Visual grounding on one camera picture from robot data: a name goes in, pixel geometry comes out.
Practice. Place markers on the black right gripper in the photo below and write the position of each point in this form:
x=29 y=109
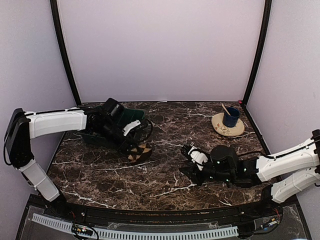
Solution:
x=194 y=175

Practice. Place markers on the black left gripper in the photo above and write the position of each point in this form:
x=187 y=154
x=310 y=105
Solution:
x=128 y=140

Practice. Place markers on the green plastic divider tray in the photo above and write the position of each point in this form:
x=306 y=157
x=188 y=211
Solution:
x=120 y=122

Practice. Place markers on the brown argyle sock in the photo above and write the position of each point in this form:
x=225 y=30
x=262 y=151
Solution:
x=139 y=154

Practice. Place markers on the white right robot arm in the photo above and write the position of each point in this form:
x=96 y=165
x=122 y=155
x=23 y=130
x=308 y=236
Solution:
x=302 y=162

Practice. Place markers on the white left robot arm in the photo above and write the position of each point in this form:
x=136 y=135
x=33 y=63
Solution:
x=109 y=125

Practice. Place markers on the cream floral plate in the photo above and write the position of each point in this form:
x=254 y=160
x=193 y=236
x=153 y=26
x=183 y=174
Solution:
x=220 y=128

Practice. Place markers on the blue speckled mug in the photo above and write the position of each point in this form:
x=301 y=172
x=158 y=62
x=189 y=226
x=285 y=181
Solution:
x=231 y=117

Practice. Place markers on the wooden spoon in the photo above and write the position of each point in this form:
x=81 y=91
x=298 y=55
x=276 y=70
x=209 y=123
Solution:
x=225 y=109

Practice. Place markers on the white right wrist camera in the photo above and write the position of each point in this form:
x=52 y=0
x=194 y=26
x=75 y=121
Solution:
x=198 y=157

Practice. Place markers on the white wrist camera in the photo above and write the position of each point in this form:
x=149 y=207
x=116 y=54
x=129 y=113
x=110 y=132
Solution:
x=130 y=126
x=198 y=157

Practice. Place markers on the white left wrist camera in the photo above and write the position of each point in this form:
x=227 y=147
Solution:
x=130 y=126

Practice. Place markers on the black front rail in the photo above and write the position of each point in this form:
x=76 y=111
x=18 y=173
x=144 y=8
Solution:
x=98 y=215

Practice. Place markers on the white slotted cable duct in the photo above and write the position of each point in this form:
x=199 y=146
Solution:
x=136 y=233

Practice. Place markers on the left black frame post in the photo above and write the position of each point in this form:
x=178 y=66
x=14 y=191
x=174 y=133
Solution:
x=63 y=51

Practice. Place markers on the black frame post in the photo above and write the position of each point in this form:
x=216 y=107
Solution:
x=63 y=51
x=259 y=51

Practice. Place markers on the right black frame post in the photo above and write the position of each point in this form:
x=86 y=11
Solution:
x=259 y=51

